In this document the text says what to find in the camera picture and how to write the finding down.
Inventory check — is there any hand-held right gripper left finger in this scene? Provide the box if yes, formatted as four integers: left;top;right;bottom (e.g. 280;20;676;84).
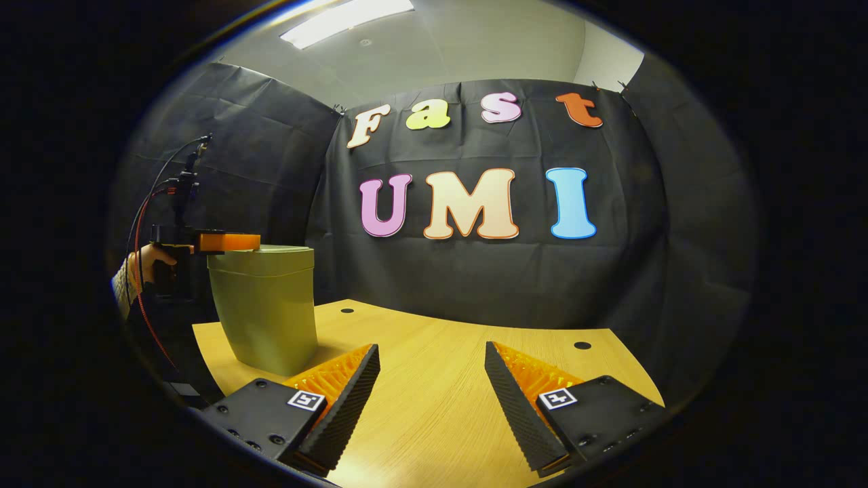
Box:
202;344;381;476

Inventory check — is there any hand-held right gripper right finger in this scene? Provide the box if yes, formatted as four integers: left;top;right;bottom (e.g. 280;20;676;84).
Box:
484;341;669;477

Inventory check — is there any green desktop garbage bin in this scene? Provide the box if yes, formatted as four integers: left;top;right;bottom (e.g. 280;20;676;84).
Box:
207;245;319;378

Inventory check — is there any wooden desktop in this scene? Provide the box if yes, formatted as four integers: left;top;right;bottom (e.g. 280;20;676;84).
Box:
192;299;667;488

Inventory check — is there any black backdrop cloth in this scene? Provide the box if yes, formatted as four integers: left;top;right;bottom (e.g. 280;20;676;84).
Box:
108;54;760;407

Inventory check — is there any ceiling light panel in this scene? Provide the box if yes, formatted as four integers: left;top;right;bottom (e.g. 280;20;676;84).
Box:
280;0;416;50

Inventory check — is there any black cable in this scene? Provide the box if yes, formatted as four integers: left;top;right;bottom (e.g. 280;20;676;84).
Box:
126;134;212;255

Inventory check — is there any red cable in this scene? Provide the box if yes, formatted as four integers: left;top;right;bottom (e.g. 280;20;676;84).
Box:
133;187;181;373

